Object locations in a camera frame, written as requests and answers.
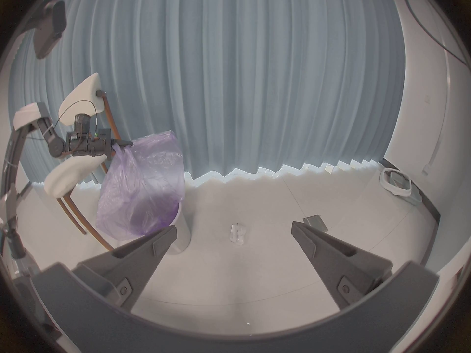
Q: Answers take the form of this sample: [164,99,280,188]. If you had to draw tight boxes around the white paper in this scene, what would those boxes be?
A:
[230,224,246,245]

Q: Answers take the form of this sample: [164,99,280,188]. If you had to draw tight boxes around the white cushioned wooden chair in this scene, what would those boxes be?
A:
[43,73,120,252]

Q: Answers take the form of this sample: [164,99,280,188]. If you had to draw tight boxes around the pale blue curtain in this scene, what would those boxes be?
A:
[7,0,407,188]

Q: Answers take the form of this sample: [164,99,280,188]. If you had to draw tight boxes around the grey cable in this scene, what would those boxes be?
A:
[399,0,471,67]

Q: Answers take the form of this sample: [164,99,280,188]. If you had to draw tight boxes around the black cable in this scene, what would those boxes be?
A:
[58,101,102,135]

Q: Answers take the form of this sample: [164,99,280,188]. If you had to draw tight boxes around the white rimmed grey basin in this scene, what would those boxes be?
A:
[380,167,424,207]

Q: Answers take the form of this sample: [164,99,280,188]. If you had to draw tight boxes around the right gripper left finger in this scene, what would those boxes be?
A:
[72,225,178,312]

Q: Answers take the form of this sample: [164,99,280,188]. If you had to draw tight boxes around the purple plastic bag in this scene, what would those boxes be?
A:
[96,130,184,240]

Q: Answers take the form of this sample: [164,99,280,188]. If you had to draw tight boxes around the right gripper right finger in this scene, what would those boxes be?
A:
[291,221,393,312]

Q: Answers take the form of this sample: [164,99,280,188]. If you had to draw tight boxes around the white trash bin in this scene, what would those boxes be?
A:
[164,199,192,256]

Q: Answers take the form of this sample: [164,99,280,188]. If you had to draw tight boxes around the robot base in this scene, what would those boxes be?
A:
[2,250,70,353]

